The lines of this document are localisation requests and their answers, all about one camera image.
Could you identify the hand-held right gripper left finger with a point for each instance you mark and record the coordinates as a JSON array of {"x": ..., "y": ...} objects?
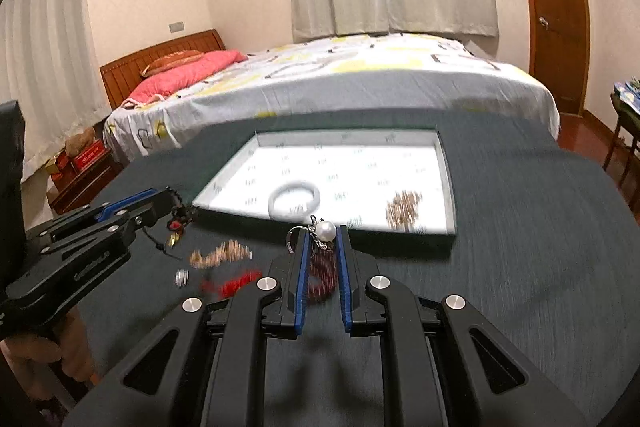
[{"x": 300, "y": 277}]

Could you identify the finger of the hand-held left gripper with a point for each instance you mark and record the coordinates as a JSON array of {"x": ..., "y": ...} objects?
[
  {"x": 145, "y": 214},
  {"x": 130, "y": 201}
]

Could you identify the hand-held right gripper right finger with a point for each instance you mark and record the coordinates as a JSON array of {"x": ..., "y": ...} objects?
[{"x": 344, "y": 277}]

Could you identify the pearl pendant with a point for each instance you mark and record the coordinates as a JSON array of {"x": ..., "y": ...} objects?
[{"x": 326, "y": 231}]

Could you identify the white printed shallow box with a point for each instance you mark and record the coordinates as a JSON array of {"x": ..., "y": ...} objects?
[{"x": 350, "y": 172}]

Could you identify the person's left hand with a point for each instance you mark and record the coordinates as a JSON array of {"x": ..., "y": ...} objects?
[{"x": 30, "y": 357}]

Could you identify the wooden nightstand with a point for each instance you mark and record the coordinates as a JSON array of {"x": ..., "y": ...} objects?
[{"x": 85, "y": 187}]

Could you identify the red gift box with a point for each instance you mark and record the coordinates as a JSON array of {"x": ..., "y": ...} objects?
[{"x": 90, "y": 156}]

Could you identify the red tassel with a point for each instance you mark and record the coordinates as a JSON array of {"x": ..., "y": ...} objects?
[{"x": 235, "y": 286}]

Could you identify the white bangle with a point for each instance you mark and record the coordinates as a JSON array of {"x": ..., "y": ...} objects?
[{"x": 272, "y": 207}]

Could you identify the brown teddy bear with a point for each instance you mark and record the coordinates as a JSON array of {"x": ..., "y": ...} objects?
[{"x": 80, "y": 141}]

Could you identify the gold pearl brooch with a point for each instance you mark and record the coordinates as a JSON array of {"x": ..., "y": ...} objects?
[{"x": 404, "y": 212}]

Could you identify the wooden headboard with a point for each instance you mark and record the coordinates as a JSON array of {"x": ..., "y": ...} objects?
[{"x": 125, "y": 77}]

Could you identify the pink pillow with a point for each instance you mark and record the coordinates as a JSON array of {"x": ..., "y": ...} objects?
[{"x": 190, "y": 72}]

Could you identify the red patterned pillow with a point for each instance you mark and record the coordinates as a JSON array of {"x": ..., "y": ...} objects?
[{"x": 170, "y": 61}]

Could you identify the white sheer curtain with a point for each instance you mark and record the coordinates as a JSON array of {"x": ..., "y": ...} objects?
[{"x": 50, "y": 67}]

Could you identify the dark green tablecloth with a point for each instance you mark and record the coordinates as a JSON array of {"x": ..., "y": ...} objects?
[{"x": 500, "y": 207}]

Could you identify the bed with patterned sheet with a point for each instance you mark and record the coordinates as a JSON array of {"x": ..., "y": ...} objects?
[{"x": 350, "y": 87}]

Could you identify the wooden chair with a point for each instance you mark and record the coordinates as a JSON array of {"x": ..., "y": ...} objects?
[{"x": 620, "y": 142}]

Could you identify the blue printed packet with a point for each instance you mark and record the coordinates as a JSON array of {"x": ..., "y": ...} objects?
[{"x": 627, "y": 94}]

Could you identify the brown wooden door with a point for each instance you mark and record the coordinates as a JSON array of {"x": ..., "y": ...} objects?
[{"x": 555, "y": 7}]

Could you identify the wall socket panel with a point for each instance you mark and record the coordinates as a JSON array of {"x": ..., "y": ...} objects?
[{"x": 177, "y": 26}]

